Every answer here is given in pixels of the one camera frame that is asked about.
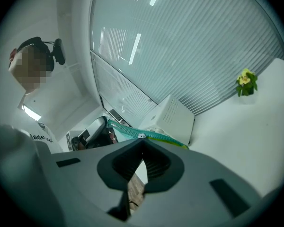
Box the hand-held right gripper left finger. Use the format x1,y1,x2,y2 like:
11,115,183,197
36,138,144,227

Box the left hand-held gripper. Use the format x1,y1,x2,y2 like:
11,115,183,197
66,116,109,151

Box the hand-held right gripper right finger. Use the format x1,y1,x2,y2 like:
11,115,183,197
130,138,273,227

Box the teal zipper pouch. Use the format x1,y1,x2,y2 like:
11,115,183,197
107,119,190,150

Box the person's left hand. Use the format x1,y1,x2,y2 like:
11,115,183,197
77,126,119,151

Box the person's white printed shirt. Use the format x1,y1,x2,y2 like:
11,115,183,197
13,94,63,154

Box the rectangular ceiling light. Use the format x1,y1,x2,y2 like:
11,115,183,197
22,105,42,122

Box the white vented box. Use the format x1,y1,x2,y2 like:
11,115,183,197
138,94,195,147

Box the person's head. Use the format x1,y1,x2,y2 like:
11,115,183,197
8,36,55,96

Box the yellow flower plant in pot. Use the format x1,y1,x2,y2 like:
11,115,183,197
235,68,259,105

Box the striped glass partition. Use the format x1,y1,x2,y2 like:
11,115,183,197
89,0,284,127

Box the black head-mounted camera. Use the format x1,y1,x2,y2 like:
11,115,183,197
43,38,67,66

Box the black head strap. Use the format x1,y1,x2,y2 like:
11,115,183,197
16,36,55,72

